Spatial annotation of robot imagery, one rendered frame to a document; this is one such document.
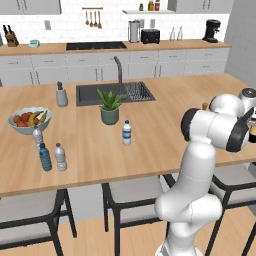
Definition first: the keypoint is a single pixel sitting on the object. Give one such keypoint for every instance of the steel kettle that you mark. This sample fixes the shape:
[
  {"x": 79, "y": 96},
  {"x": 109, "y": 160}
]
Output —
[{"x": 134, "y": 31}]

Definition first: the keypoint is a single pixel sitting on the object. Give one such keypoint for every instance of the black coffee machine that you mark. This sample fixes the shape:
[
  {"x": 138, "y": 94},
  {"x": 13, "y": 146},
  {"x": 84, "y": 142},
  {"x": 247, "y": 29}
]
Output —
[{"x": 212, "y": 31}]

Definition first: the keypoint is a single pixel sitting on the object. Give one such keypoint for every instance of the wooden knife block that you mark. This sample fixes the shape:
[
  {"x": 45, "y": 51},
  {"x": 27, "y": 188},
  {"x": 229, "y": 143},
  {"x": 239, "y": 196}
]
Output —
[{"x": 12, "y": 39}]

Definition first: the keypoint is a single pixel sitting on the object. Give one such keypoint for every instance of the black stool with grey seat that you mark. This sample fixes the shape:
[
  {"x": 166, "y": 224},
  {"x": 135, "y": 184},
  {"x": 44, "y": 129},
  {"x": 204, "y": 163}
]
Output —
[
  {"x": 26, "y": 206},
  {"x": 133, "y": 193},
  {"x": 233, "y": 180}
]

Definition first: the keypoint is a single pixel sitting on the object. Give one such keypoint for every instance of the dark grey tap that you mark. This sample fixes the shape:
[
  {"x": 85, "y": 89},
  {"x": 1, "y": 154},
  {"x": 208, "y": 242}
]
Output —
[{"x": 120, "y": 71}]

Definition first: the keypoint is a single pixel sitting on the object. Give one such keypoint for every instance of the black toaster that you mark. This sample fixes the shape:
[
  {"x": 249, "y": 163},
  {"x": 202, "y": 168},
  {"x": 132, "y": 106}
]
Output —
[{"x": 150, "y": 36}]

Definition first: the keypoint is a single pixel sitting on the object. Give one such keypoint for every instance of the small brown jar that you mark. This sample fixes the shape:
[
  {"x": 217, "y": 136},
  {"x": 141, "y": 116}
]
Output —
[{"x": 141, "y": 7}]

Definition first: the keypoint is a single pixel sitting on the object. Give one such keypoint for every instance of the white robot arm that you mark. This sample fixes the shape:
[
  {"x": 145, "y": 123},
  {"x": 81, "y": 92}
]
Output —
[{"x": 196, "y": 173}]

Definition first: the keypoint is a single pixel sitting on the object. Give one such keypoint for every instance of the white bottle with blue label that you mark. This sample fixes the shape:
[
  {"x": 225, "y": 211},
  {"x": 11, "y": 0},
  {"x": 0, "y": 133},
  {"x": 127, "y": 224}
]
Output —
[{"x": 126, "y": 134}]

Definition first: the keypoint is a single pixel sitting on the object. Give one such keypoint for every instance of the blue plastic bottle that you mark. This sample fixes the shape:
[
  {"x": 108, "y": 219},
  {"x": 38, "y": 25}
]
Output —
[{"x": 45, "y": 160}]

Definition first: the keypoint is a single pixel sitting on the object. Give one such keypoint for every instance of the wooden tool rail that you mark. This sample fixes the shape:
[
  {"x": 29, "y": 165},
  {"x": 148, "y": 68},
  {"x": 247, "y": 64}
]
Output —
[{"x": 92, "y": 8}]

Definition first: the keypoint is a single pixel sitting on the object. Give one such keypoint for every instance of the grey wall socket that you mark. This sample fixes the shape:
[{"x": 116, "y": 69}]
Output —
[
  {"x": 152, "y": 23},
  {"x": 47, "y": 25}
]

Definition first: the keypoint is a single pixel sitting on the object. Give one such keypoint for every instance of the white wall shelf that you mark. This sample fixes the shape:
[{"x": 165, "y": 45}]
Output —
[{"x": 148, "y": 11}]

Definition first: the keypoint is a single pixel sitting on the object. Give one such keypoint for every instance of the grey soap dispenser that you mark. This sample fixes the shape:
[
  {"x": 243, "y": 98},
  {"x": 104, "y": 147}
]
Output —
[{"x": 61, "y": 98}]

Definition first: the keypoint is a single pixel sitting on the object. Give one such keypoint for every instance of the grey wall cupboard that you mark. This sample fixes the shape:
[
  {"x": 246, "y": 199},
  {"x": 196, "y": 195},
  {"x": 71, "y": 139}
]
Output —
[
  {"x": 30, "y": 6},
  {"x": 200, "y": 5}
]

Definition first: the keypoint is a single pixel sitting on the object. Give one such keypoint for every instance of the grey base cupboard run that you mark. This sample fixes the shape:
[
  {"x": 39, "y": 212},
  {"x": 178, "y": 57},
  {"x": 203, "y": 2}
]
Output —
[{"x": 83, "y": 65}]

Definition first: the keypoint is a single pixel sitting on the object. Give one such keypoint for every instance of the clear plastic bottle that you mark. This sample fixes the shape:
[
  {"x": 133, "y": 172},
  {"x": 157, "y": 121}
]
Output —
[
  {"x": 60, "y": 159},
  {"x": 37, "y": 136}
]

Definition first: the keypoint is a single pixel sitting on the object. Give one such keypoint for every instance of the black sink basin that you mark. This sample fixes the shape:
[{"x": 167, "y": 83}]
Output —
[{"x": 96, "y": 94}]

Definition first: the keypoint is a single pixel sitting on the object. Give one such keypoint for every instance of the clear glass bottle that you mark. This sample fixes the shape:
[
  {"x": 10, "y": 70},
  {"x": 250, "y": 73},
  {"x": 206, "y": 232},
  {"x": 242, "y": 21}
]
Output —
[
  {"x": 172, "y": 35},
  {"x": 180, "y": 34}
]

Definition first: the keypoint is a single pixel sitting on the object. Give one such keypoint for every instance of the yellow banana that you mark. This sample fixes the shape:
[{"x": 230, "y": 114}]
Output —
[{"x": 33, "y": 118}]

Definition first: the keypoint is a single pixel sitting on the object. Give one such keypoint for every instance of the small teal timer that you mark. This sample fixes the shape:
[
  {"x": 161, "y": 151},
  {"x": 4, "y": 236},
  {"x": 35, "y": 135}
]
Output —
[{"x": 34, "y": 43}]

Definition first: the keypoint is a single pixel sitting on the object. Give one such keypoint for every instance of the pale blue fruit bowl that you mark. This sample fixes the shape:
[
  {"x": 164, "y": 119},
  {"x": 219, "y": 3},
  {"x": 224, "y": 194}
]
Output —
[{"x": 23, "y": 129}]

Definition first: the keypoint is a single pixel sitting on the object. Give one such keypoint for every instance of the red apple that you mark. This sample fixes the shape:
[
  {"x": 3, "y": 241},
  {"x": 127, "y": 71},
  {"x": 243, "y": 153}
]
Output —
[{"x": 25, "y": 116}]

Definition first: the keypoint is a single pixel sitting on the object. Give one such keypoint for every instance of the orange fruit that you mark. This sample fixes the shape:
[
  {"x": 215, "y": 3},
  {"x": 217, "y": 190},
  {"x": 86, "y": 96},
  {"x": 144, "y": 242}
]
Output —
[{"x": 17, "y": 119}]

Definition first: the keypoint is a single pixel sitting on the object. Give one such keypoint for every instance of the red jar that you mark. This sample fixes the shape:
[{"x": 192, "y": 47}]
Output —
[{"x": 157, "y": 5}]

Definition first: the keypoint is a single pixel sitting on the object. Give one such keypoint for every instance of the green plant in grey pot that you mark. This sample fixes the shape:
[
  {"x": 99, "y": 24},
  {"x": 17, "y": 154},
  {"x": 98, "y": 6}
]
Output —
[{"x": 109, "y": 114}]

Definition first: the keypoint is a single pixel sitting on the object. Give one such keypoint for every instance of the yellow jar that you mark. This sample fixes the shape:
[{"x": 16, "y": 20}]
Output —
[{"x": 151, "y": 5}]

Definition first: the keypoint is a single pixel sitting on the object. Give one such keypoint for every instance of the black hob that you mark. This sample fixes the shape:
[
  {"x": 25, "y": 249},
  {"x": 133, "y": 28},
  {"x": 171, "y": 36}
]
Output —
[{"x": 96, "y": 45}]

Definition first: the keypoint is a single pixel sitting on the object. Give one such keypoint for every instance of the hanging wooden spoon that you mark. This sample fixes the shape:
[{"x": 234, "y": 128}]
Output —
[
  {"x": 95, "y": 20},
  {"x": 91, "y": 20},
  {"x": 87, "y": 20},
  {"x": 99, "y": 22}
]

